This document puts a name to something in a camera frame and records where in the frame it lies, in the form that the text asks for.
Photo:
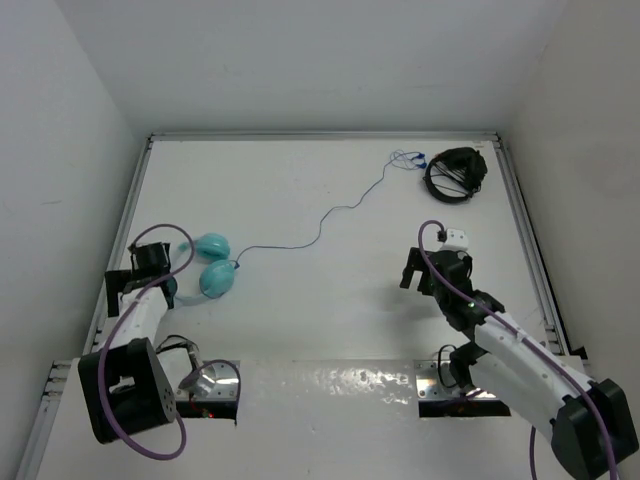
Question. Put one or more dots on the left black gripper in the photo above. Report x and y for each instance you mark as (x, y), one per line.
(116, 281)

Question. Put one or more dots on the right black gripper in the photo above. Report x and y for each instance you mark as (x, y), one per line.
(414, 264)

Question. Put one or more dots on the blue earphones with thin cable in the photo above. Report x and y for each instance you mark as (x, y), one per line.
(399, 159)

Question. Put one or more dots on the teal over-ear headphones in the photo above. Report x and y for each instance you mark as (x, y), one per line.
(218, 276)

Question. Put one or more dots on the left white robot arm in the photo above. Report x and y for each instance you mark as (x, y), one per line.
(127, 371)

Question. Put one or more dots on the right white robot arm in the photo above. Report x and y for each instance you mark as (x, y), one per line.
(587, 423)

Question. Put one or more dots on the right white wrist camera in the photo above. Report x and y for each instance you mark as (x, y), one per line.
(453, 240)

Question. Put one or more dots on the black headphones with coiled cable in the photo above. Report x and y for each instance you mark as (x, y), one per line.
(455, 175)

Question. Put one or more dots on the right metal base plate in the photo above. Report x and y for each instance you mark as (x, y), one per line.
(434, 382)

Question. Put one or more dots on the metal base plate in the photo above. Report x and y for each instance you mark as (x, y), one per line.
(434, 382)
(214, 380)

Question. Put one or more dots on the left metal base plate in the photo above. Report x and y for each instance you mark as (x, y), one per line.
(214, 380)

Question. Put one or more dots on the aluminium table frame rail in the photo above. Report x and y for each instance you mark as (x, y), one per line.
(325, 337)

